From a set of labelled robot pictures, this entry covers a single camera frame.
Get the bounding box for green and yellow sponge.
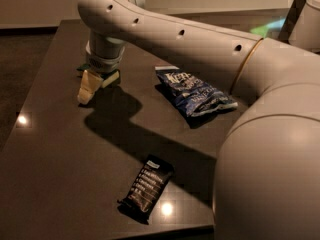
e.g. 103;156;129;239
77;63;120;88

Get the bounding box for black snack bar wrapper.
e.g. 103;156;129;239
118;155;174;220

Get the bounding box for blue chip bag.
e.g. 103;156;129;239
155;66;238;117

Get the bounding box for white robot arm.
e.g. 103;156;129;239
78;0;320;240

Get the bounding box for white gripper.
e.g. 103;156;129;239
77;31;126;105

